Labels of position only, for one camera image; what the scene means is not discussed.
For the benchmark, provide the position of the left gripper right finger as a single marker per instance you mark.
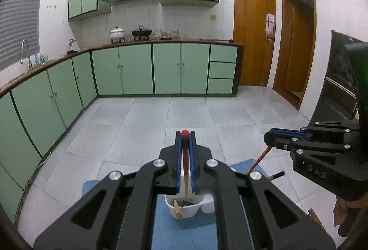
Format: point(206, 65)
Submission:
point(251, 213)

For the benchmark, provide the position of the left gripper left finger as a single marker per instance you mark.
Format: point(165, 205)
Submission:
point(119, 211)

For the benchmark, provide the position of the reddish brown chopstick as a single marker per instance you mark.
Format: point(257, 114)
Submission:
point(257, 161)

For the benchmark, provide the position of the red-tipped dark chopstick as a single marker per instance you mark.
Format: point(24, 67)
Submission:
point(185, 153)

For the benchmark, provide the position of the light wooden chopstick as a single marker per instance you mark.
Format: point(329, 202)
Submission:
point(178, 213)

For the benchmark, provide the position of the green lower kitchen cabinets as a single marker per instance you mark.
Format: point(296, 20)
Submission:
point(40, 106)

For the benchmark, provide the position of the person's right hand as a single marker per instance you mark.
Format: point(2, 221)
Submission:
point(342, 207)

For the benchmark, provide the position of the dark chopstick in holder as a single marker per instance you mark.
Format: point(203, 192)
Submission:
point(276, 176)

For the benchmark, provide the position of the blue table mat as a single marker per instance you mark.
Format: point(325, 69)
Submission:
point(198, 232)

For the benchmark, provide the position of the dark glass display cabinet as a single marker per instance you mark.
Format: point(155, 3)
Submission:
point(337, 101)

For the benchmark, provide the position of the wooden comb-like rack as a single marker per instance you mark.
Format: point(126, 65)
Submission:
point(312, 214)

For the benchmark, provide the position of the white double utensil holder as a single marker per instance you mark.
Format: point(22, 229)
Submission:
point(205, 203)

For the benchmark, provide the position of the closed wooden door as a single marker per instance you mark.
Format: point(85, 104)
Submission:
point(254, 29)

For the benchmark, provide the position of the black wok on stove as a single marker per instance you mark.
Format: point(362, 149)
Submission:
point(141, 33)

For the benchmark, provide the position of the grey window blind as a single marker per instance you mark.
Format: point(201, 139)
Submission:
point(19, 21)

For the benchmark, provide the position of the open wooden doorway frame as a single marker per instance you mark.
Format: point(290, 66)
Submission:
point(296, 52)

